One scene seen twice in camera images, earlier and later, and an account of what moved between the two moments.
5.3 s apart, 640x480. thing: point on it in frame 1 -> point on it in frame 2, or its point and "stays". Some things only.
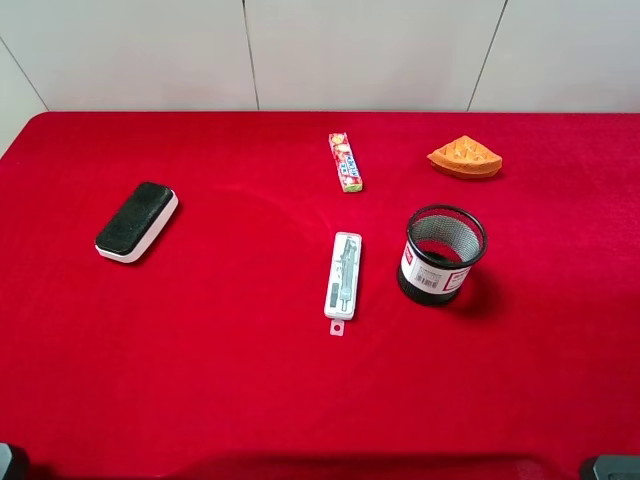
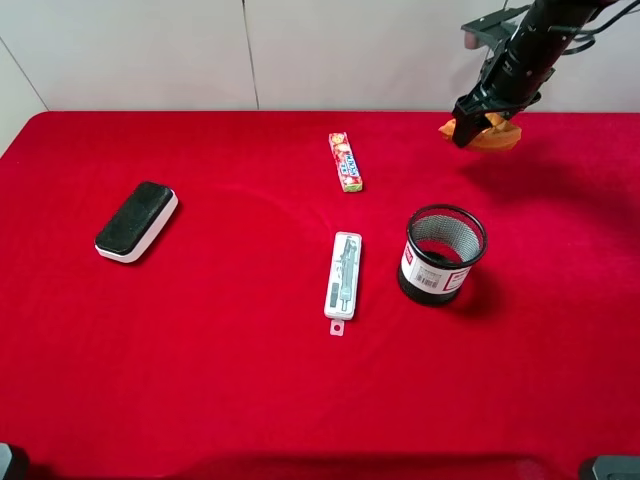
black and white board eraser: [136, 222] stays
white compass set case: [344, 289] stays
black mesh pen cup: [442, 244] stays
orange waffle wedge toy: [466, 158] -> [501, 135]
